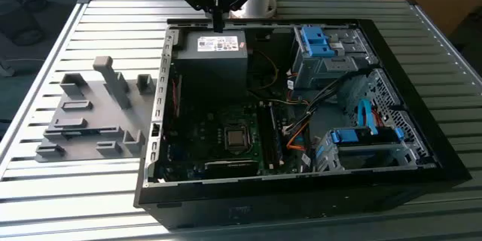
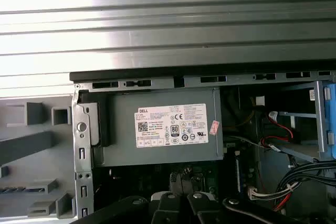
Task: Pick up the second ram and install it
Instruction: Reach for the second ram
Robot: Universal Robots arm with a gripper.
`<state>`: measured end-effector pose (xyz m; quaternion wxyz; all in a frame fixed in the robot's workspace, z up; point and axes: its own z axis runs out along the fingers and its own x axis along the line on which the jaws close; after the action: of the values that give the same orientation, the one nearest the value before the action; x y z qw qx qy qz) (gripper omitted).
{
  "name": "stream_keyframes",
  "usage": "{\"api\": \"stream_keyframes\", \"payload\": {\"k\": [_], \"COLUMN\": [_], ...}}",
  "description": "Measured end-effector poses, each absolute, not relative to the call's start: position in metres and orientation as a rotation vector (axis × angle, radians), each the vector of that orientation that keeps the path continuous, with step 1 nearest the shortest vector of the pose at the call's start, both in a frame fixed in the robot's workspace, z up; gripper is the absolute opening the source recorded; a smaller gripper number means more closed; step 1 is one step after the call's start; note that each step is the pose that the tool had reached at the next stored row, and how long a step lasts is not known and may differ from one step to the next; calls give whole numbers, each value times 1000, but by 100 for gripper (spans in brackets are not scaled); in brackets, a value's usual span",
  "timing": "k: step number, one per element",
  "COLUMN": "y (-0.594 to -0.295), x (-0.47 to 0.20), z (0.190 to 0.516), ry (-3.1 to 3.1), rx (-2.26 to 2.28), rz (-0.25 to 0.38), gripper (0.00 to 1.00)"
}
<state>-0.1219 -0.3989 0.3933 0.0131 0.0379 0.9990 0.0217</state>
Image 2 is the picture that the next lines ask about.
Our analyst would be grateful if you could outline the black PC case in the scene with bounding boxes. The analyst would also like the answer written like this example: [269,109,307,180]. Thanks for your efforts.
[68,68,336,224]

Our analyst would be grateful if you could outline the thin red cable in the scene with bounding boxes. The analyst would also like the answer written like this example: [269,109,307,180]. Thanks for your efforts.
[259,111,295,147]

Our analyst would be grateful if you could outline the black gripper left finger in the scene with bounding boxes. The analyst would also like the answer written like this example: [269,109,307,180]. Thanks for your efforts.
[76,173,186,224]

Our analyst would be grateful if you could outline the grey metal drive cage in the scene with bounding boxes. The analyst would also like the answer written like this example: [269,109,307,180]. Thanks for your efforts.
[272,79,329,163]

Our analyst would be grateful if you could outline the blue drive carrier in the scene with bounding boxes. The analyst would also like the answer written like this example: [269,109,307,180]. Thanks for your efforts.
[322,84,336,154]

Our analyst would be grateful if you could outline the white wire connector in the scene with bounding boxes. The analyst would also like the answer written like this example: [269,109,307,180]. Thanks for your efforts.
[246,185,259,201]

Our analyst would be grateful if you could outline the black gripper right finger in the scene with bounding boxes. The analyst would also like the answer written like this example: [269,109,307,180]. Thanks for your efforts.
[185,173,331,224]

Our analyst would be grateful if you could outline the black cable bundle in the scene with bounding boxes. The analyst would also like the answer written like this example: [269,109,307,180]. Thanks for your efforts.
[272,159,336,210]

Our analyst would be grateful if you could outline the grey power supply unit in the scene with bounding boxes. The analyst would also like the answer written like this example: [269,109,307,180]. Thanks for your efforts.
[90,87,224,168]

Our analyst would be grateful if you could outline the grey parts rack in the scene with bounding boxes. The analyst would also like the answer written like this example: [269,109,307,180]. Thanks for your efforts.
[0,95,77,219]

